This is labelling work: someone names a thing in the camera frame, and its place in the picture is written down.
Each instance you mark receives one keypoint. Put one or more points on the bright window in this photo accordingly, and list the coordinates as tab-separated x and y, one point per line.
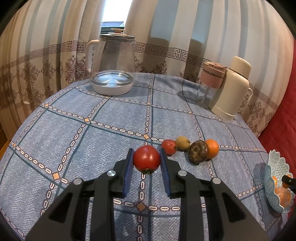
115	11

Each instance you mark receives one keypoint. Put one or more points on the small yellow-green fruit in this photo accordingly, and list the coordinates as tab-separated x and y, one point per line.
182	142

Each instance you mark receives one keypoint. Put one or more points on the blue plaid tablecloth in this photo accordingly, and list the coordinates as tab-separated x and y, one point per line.
69	150

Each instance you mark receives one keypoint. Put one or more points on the light blue lattice basket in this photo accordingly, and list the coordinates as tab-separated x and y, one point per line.
269	185

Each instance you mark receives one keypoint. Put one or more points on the plastic bag of oranges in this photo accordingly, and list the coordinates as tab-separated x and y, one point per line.
283	197

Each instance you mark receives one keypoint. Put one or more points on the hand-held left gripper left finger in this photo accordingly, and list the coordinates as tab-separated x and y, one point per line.
129	171

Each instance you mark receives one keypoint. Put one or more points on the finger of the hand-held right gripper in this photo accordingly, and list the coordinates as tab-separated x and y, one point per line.
288	180

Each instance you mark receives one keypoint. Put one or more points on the beige patterned curtain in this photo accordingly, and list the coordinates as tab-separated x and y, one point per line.
173	27

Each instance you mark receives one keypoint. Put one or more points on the glass bottle with pink sleeve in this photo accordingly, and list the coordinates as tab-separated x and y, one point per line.
208	78

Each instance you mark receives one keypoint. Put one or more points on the beige thermos flask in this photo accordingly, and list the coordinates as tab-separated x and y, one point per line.
231	92

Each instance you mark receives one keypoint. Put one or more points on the red quilted sofa cover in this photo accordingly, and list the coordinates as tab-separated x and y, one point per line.
282	129

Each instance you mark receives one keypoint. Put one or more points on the dark brown passion fruit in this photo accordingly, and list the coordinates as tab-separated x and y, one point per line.
197	151

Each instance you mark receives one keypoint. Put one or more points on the red tomato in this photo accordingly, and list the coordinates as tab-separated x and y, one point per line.
169	147
146	158

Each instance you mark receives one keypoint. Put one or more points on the glass electric kettle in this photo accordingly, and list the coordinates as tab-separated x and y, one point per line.
111	60

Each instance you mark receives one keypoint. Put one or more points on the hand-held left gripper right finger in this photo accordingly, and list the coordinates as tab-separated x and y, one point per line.
165	171

